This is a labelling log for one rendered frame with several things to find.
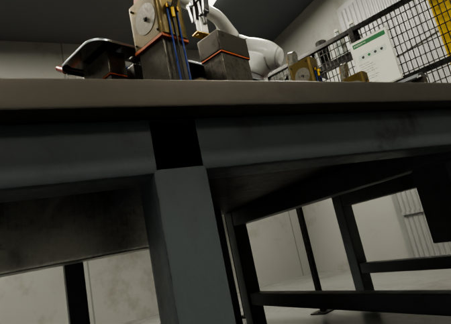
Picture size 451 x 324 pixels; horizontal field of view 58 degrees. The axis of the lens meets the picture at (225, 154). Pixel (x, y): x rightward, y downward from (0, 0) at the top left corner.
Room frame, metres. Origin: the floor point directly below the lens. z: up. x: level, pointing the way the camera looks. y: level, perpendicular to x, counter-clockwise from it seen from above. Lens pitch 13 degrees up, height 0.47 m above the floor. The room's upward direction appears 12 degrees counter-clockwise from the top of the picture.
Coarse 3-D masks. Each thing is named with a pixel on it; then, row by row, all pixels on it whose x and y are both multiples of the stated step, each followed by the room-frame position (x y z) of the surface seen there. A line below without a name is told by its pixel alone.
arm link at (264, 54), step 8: (248, 40) 1.85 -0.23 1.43; (256, 40) 1.83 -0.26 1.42; (264, 40) 1.83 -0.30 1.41; (248, 48) 1.84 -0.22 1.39; (256, 48) 1.82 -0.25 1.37; (264, 48) 1.81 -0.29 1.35; (272, 48) 1.80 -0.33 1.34; (280, 48) 1.82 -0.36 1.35; (256, 56) 1.83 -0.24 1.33; (264, 56) 1.82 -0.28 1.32; (272, 56) 1.81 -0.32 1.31; (280, 56) 1.84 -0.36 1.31; (256, 64) 1.84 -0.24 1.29; (264, 64) 1.84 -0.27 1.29; (272, 64) 1.84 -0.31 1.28; (280, 64) 1.87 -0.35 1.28; (256, 72) 1.86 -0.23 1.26; (264, 72) 1.87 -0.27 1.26
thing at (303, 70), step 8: (296, 64) 1.33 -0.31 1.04; (304, 64) 1.31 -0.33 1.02; (312, 64) 1.31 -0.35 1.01; (296, 72) 1.34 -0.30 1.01; (304, 72) 1.32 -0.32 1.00; (312, 72) 1.30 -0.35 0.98; (296, 80) 1.34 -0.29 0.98; (304, 80) 1.32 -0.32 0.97; (312, 80) 1.30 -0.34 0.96; (320, 80) 1.32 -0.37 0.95
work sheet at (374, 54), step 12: (372, 36) 2.09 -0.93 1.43; (384, 36) 2.05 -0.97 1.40; (360, 48) 2.14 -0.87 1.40; (372, 48) 2.10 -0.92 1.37; (384, 48) 2.06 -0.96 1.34; (360, 60) 2.16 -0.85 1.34; (372, 60) 2.11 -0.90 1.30; (384, 60) 2.08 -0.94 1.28; (396, 60) 2.04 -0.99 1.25; (372, 72) 2.13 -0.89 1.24; (384, 72) 2.09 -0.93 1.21; (396, 72) 2.05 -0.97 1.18
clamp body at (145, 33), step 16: (144, 0) 0.82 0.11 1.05; (160, 0) 0.80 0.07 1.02; (144, 16) 0.82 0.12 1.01; (160, 16) 0.80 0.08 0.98; (176, 16) 0.83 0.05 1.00; (144, 32) 0.83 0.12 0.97; (160, 32) 0.80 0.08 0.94; (176, 32) 0.82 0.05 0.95; (144, 48) 0.84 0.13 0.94; (160, 48) 0.81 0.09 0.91; (176, 48) 0.83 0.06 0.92; (144, 64) 0.85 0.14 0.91; (160, 64) 0.82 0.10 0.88; (176, 64) 0.82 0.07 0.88
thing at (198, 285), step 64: (0, 128) 0.45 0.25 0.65; (64, 128) 0.48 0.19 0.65; (128, 128) 0.52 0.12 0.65; (192, 128) 0.56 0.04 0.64; (256, 128) 0.61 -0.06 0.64; (320, 128) 0.67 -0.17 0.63; (384, 128) 0.74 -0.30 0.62; (448, 128) 0.83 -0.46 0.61; (0, 192) 0.45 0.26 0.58; (64, 192) 0.52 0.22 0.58; (128, 192) 0.65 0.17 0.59; (192, 192) 0.55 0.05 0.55; (320, 192) 1.55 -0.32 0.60; (384, 192) 2.27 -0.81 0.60; (448, 192) 1.22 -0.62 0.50; (0, 256) 0.67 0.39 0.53; (64, 256) 0.71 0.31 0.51; (192, 256) 0.54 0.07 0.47; (448, 256) 2.05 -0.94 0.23; (192, 320) 0.54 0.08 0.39; (256, 320) 2.22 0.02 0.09
